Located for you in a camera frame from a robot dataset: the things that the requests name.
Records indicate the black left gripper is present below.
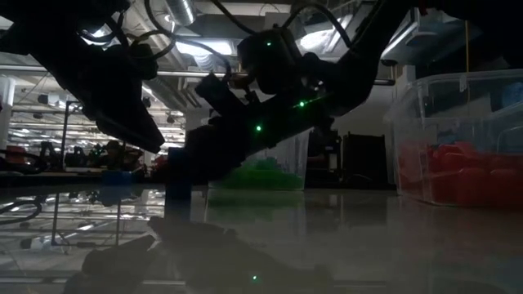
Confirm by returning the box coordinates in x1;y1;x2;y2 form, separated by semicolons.
38;38;166;154

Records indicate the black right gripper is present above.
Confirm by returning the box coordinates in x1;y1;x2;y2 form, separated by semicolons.
183;73;336;185

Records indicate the long green toy block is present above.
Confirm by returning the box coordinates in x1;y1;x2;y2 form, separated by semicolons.
222;169;287;191

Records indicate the large red toy block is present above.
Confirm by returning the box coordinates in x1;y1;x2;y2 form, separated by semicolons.
431;140;480;172

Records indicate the long ceiling pipe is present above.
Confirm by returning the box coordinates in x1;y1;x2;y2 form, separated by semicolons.
157;69;396;87

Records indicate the clear plastic bin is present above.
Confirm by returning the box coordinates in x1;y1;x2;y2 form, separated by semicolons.
207;126;312;191
383;69;523;212

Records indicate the black cabinet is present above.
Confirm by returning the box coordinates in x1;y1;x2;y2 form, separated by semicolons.
308;127;343;189
342;132;388;189

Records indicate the black background rig frame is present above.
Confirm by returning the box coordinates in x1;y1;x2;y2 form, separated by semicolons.
60;100;85;169

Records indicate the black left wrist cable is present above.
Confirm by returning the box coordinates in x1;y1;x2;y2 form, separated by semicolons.
77;0;177;61

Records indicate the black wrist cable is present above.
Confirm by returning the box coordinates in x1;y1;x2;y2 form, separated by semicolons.
77;0;177;61
210;0;353;48

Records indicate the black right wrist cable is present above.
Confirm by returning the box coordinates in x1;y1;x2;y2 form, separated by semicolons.
210;0;353;48

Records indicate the yellow hanging cord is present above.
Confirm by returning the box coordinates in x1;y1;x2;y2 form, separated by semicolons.
464;20;470;74

